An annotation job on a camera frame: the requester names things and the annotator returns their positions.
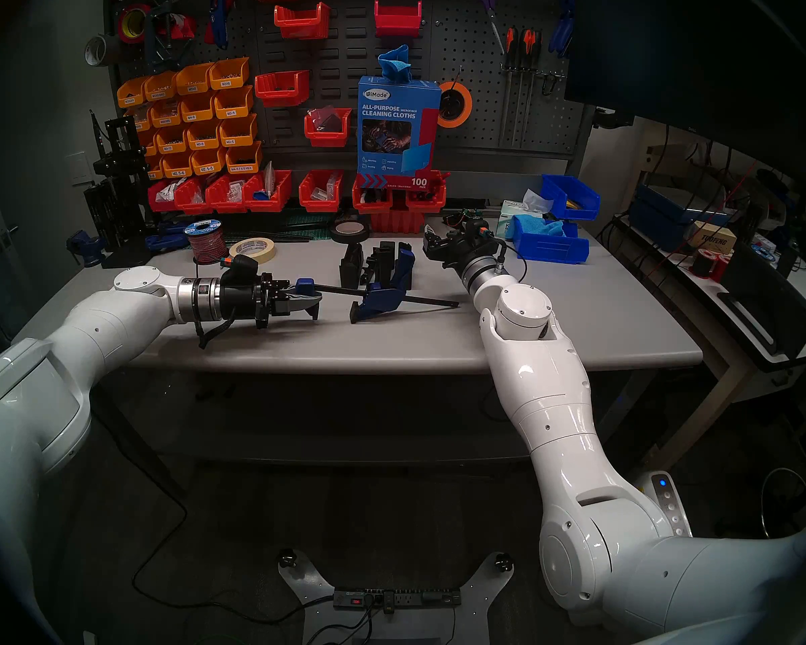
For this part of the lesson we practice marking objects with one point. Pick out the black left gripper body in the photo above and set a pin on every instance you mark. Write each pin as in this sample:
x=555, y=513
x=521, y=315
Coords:
x=242, y=301

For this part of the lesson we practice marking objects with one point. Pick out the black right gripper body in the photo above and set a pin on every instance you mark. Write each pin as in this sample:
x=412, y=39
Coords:
x=473, y=255

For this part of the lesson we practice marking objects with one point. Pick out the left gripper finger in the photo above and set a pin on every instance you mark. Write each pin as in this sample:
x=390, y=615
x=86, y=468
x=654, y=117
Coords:
x=282, y=289
x=299, y=308

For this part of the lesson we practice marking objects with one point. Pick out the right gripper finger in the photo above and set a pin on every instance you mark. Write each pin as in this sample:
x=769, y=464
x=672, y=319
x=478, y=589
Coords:
x=443, y=240
x=438, y=255

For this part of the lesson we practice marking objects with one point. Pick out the black 3D printed piece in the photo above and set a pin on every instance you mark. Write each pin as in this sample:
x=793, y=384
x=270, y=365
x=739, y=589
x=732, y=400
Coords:
x=379, y=261
x=350, y=267

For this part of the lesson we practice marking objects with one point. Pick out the blue bar clamp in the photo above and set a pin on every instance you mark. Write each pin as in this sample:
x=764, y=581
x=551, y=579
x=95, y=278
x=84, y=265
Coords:
x=383, y=301

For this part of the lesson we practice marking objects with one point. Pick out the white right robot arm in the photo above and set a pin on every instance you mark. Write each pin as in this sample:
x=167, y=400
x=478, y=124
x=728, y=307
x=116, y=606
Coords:
x=557, y=395

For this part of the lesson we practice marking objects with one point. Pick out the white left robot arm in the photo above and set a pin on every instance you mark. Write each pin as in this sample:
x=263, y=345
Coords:
x=74, y=341

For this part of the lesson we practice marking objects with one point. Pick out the blue clamp on bench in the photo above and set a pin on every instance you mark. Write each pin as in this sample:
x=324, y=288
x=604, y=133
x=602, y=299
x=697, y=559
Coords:
x=166, y=237

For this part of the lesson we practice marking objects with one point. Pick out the blue spring clamp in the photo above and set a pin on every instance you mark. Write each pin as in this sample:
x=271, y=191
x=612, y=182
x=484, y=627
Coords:
x=569, y=15
x=559, y=29

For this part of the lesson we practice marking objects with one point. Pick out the black hanging clamp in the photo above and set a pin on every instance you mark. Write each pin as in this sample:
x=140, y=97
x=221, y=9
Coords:
x=158, y=39

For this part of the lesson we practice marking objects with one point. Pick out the beige masking tape roll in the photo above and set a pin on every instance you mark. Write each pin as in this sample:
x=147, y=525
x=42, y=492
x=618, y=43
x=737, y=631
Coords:
x=269, y=254

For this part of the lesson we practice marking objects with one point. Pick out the small green circuit board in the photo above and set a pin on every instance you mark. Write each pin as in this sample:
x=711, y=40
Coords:
x=471, y=213

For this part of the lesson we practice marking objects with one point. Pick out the upturned red bin stack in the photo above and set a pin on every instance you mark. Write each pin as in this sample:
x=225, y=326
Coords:
x=397, y=222

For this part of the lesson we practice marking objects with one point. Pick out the green tissue box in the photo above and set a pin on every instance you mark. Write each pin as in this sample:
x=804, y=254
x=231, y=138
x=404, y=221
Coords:
x=510, y=213

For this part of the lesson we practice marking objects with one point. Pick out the blue cloth in bin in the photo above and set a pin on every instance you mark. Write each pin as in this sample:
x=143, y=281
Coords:
x=541, y=227

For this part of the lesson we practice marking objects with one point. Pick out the green cutting mat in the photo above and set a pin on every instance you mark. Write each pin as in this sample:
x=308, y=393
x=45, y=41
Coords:
x=312, y=222

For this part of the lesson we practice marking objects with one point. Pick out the blue storage bin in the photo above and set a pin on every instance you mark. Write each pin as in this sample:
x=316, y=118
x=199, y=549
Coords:
x=557, y=187
x=551, y=248

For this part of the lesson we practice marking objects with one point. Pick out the black tape roll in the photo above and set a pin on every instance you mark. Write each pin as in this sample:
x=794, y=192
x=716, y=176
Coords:
x=349, y=240

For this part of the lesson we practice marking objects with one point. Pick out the yellow item in bin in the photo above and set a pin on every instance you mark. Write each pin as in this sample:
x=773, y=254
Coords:
x=577, y=203

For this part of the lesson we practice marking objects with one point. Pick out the blue cleaning cloths box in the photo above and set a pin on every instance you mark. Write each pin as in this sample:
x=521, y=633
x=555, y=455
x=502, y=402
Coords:
x=396, y=133

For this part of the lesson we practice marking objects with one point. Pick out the yellow storage bin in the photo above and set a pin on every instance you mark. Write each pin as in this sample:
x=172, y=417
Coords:
x=166, y=116
x=244, y=160
x=159, y=89
x=193, y=82
x=154, y=170
x=234, y=104
x=208, y=163
x=238, y=132
x=141, y=121
x=148, y=144
x=178, y=167
x=131, y=96
x=171, y=142
x=228, y=76
x=198, y=111
x=203, y=137

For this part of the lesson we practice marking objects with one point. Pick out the orange tape reel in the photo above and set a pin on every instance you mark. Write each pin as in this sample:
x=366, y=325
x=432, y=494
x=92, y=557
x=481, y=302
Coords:
x=469, y=105

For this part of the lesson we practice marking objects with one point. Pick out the black equipment stand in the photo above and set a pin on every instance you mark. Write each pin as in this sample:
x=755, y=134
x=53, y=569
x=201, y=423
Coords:
x=117, y=200

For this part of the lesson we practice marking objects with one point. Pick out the blue bench vise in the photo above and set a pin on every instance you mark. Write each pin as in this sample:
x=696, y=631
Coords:
x=86, y=246

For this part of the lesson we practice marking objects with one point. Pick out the blue cloth in box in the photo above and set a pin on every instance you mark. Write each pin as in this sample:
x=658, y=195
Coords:
x=395, y=62

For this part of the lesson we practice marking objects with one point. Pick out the metal peg hook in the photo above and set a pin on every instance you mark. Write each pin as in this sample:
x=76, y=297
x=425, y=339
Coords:
x=552, y=82

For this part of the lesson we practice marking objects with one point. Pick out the grey perforated pegboard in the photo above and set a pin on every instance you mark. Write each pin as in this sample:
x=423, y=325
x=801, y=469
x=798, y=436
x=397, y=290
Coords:
x=463, y=46

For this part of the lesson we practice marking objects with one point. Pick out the dark blue equipment box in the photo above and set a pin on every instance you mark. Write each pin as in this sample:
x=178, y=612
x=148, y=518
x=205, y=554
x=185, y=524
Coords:
x=665, y=210

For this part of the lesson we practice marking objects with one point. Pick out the dark louvered bin panel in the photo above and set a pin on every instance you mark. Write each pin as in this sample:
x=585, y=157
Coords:
x=349, y=56

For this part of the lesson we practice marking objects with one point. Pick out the orange black screwdriver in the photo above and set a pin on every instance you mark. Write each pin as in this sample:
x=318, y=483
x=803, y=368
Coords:
x=508, y=42
x=526, y=46

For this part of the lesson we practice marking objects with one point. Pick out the small cardboard box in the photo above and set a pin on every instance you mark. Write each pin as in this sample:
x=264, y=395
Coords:
x=715, y=237

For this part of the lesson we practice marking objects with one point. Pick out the black caster knob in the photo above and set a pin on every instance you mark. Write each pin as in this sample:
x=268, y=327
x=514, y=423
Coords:
x=287, y=557
x=504, y=562

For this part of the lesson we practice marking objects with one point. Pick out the red white hanging item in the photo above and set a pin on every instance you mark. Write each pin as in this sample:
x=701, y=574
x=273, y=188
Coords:
x=180, y=27

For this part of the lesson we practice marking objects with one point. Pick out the blue hanging hand tool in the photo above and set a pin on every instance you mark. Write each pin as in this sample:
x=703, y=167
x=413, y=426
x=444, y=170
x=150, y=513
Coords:
x=218, y=15

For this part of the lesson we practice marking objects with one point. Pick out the red and yellow tape roll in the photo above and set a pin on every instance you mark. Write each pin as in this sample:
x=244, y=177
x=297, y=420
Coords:
x=134, y=24

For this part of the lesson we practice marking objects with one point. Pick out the black tilted screen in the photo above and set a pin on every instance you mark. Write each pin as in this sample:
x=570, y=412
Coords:
x=769, y=301

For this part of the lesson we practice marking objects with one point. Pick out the black power strip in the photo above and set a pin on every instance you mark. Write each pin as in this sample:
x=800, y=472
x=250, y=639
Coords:
x=396, y=598

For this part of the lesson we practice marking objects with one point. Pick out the large black monitor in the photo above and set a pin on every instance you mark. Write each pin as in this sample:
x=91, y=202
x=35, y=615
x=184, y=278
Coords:
x=705, y=46

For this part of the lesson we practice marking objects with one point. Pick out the white air purifier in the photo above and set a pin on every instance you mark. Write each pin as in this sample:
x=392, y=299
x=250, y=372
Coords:
x=665, y=509

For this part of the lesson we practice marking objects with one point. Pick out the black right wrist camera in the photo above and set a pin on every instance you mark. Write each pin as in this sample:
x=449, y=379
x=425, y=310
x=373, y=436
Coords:
x=477, y=226

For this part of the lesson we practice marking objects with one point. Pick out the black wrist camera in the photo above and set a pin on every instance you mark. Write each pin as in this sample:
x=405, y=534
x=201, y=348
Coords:
x=477, y=226
x=240, y=266

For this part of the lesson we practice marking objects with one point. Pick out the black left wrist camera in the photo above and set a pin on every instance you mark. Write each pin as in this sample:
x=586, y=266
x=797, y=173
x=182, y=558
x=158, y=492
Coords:
x=240, y=266

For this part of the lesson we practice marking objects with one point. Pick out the black monitor mount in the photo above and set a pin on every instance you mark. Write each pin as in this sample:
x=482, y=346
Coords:
x=611, y=116

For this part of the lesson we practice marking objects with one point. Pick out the white wall plate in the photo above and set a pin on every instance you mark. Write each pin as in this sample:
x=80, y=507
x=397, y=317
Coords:
x=79, y=168

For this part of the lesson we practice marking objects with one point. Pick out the grey duct tape roll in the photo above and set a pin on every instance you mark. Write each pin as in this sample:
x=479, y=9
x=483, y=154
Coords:
x=107, y=49

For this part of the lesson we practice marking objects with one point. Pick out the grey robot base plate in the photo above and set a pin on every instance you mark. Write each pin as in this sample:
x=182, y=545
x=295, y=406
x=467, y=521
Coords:
x=430, y=627

